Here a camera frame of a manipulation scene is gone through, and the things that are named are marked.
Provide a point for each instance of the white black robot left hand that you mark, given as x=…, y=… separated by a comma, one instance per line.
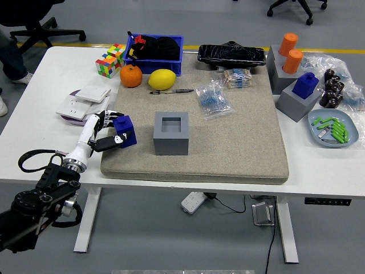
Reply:
x=85, y=134

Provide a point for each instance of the blue square seal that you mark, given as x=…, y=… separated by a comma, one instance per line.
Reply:
x=305, y=87
x=128, y=127

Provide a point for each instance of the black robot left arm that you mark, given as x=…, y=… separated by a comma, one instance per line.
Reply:
x=28, y=205

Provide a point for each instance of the grey square seal holder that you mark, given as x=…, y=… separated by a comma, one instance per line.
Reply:
x=171, y=145
x=293, y=107

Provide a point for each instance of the grey round seal holder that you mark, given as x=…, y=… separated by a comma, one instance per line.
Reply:
x=273, y=57
x=280, y=81

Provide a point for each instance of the orange cylindrical seal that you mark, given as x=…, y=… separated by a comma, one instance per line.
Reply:
x=293, y=61
x=288, y=42

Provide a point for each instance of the purple plate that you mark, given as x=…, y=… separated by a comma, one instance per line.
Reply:
x=72, y=122

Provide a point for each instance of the multicoloured puzzle cube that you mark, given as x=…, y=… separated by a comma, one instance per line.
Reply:
x=107, y=67
x=117, y=51

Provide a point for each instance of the orange fruit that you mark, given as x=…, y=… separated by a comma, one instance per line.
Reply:
x=131, y=75

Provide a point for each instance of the white table leg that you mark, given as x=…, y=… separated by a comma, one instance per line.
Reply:
x=87, y=219
x=288, y=234

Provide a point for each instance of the person's leg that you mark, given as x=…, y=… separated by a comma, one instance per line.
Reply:
x=2, y=107
x=11, y=60

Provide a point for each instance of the yellow lemon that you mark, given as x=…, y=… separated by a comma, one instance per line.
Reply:
x=162, y=80

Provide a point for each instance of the black grey pen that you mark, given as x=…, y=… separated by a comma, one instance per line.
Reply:
x=174, y=91

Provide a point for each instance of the blue plastic bin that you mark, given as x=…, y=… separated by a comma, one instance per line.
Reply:
x=159, y=67

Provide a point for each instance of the black white marker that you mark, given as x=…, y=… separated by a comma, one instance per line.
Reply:
x=130, y=34

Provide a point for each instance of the small red item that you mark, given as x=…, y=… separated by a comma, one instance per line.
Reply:
x=139, y=39

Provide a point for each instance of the black cloth bundle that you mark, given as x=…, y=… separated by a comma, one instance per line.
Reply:
x=162, y=48

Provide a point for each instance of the white power strip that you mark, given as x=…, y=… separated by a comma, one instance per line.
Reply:
x=194, y=202

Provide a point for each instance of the clear bag blue resistors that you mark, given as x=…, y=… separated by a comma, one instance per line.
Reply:
x=214, y=100

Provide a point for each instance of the black office chair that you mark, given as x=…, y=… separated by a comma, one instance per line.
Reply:
x=25, y=14
x=296, y=4

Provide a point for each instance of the grey-brown fabric mat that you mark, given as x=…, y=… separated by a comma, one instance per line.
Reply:
x=228, y=148

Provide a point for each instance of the clear bag beige resistors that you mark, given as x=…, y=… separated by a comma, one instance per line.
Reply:
x=233, y=78

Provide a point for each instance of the black glossy rear-view mirror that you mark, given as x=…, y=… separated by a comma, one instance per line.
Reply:
x=231, y=55

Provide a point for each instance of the silver metal stand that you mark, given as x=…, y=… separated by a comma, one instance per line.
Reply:
x=261, y=214

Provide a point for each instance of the blue-grey plate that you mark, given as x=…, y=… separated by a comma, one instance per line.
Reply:
x=315, y=134

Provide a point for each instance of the green cylindrical component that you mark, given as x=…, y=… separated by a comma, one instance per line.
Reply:
x=324, y=126
x=326, y=120
x=338, y=129
x=346, y=136
x=339, y=122
x=339, y=135
x=316, y=121

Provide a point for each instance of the small white silver stick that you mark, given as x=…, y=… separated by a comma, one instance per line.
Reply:
x=323, y=133

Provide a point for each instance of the crumpled clear plastic bag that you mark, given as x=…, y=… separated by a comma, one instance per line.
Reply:
x=316, y=62

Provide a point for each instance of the black cylindrical capacitor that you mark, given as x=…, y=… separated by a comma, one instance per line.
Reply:
x=325, y=98
x=330, y=85
x=332, y=102
x=339, y=98
x=336, y=79
x=340, y=87
x=329, y=75

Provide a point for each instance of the black desk control panel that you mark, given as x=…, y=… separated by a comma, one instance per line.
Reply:
x=328, y=201

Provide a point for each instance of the clear bag small blue parts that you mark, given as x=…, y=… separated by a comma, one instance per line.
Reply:
x=355, y=98

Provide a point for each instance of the white plain wall panel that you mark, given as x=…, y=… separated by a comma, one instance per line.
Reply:
x=98, y=109

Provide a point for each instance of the white wall socket panel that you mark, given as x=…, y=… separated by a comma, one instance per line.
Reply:
x=72, y=108

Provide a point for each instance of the white wall switch panel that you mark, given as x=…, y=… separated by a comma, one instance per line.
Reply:
x=92, y=92

